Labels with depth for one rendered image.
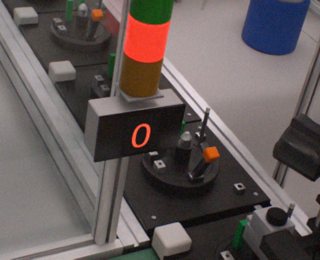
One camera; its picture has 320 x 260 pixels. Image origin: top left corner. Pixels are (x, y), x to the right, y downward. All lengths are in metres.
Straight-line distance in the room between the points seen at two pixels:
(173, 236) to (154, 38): 0.37
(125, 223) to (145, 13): 0.43
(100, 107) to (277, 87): 0.94
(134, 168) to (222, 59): 0.68
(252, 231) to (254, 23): 0.95
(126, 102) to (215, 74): 0.88
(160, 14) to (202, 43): 1.08
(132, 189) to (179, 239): 0.15
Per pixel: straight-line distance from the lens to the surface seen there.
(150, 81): 0.81
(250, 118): 1.57
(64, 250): 1.03
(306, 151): 0.81
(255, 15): 1.83
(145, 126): 0.85
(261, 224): 0.96
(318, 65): 1.14
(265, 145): 1.49
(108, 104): 0.83
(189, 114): 1.33
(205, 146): 1.09
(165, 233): 1.03
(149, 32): 0.77
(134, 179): 1.14
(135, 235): 1.06
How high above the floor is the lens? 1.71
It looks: 35 degrees down
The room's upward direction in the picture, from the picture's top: 11 degrees clockwise
